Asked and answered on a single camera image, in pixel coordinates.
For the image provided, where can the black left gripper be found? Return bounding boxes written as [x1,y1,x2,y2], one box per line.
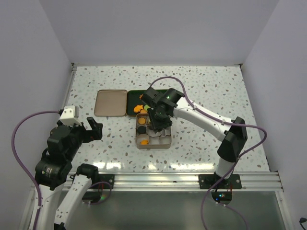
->
[65,116,103,160]

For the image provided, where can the orange round flower cookie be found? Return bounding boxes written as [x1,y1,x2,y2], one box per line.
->
[138,117,146,125]

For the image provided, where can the black sandwich cookie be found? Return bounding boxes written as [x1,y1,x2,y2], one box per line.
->
[137,126,147,134]

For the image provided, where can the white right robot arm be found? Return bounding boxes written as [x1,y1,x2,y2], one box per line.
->
[140,87,248,188]

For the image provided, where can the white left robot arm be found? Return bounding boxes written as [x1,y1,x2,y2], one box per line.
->
[29,117,103,230]

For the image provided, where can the white paper cupcake liners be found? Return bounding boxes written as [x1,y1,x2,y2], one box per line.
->
[136,115,171,146]

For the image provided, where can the gold cookie tin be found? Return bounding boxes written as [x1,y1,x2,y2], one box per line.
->
[135,113,173,150]

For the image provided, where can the gold tin lid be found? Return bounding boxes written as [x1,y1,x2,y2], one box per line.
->
[94,90,128,117]

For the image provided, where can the dark green tray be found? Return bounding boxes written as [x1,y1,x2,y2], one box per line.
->
[126,90,145,117]

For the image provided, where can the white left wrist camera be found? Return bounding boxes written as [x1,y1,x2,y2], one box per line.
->
[59,105,81,126]

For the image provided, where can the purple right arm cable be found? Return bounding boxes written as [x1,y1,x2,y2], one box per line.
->
[147,75,268,230]

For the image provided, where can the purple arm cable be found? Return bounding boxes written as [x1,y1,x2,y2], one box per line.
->
[147,75,268,230]
[12,110,65,230]

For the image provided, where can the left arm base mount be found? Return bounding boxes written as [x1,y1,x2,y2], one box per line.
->
[95,173,115,190]

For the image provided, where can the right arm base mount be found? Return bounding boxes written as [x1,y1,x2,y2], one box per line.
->
[198,172,242,190]

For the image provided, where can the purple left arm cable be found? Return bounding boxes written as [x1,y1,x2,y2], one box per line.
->
[12,110,65,230]

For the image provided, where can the aluminium front rail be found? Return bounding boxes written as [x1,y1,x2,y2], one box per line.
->
[31,170,283,192]

